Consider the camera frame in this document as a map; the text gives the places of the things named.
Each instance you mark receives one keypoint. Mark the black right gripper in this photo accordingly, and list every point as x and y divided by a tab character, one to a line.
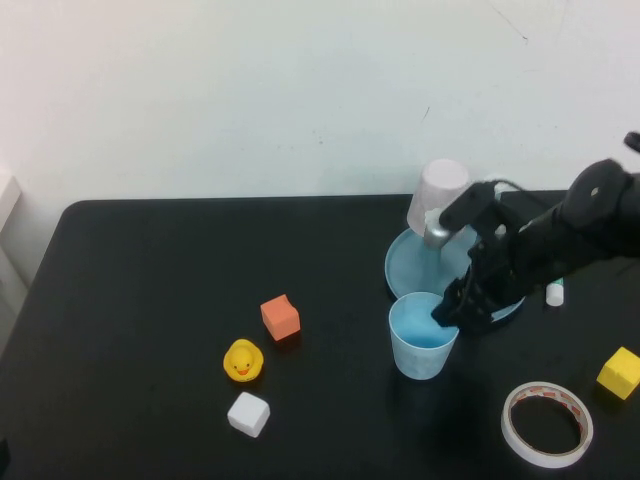
500	265

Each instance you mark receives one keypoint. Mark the light blue plastic cup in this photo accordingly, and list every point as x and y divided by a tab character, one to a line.
417	360

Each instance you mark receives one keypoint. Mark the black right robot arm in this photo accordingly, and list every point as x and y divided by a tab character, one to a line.
600	200

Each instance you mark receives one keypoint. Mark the blue cup stand with pegs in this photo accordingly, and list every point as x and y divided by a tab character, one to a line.
410	265

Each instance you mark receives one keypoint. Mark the pink plastic cup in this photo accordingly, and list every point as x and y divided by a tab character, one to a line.
440	185

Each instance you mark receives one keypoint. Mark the white green glue stick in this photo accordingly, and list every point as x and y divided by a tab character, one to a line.
555	297

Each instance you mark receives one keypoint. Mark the yellow foam cube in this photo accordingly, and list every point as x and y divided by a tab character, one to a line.
620	372

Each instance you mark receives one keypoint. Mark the white double-sided tape roll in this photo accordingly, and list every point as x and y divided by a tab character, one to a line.
547	461

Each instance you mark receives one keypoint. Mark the orange foam cube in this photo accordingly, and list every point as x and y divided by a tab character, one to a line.
280	320

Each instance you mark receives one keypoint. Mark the yellow rubber duck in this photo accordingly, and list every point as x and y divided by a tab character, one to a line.
242	362

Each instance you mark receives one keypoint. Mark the white foam cube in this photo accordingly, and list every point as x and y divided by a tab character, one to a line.
248	415

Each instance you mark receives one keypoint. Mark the white side furniture panel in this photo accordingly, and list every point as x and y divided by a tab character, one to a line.
7	210

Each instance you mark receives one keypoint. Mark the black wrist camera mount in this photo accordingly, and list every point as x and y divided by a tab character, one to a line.
470	202

